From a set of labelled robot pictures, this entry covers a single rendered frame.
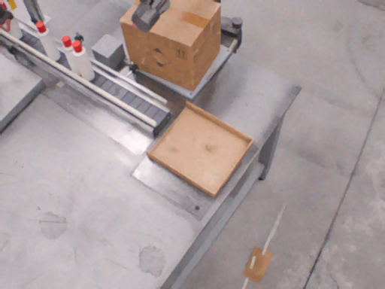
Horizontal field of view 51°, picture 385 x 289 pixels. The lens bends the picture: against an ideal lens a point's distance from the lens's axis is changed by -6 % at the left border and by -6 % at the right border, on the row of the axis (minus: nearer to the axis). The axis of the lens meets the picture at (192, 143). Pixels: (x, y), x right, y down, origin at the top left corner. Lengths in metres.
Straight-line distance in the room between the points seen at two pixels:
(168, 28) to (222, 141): 0.45
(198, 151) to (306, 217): 1.01
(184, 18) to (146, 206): 0.68
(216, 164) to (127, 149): 0.34
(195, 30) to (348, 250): 1.46
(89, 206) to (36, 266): 0.28
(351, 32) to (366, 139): 0.89
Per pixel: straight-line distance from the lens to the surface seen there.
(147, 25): 1.28
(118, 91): 1.69
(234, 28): 2.70
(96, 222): 1.51
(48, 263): 1.52
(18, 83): 1.87
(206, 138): 1.59
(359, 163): 2.62
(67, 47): 1.66
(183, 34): 1.52
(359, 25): 3.31
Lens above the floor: 2.22
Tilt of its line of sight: 61 degrees down
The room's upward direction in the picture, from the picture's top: 5 degrees counter-clockwise
